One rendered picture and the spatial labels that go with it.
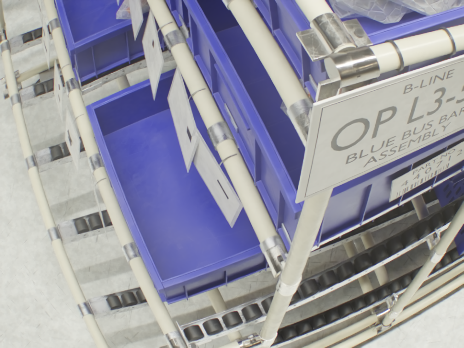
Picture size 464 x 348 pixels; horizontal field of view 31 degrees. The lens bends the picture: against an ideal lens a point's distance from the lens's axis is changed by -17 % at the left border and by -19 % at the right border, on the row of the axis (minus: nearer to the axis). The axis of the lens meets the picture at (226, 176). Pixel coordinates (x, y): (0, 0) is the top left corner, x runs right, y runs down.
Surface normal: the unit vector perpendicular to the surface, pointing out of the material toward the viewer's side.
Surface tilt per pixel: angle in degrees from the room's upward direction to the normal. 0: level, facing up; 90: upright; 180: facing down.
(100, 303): 11
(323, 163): 90
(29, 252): 0
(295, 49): 98
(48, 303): 0
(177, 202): 3
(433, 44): 27
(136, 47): 90
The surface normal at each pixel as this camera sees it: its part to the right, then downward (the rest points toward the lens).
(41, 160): 0.22, -0.48
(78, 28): 0.00, -0.40
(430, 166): 0.39, 0.84
